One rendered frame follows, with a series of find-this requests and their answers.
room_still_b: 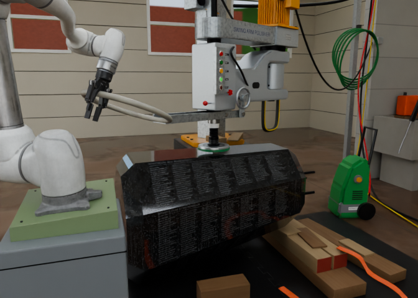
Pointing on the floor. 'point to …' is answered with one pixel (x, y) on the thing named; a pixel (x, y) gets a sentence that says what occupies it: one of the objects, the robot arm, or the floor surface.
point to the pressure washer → (352, 185)
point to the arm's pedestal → (66, 265)
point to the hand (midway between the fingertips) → (92, 112)
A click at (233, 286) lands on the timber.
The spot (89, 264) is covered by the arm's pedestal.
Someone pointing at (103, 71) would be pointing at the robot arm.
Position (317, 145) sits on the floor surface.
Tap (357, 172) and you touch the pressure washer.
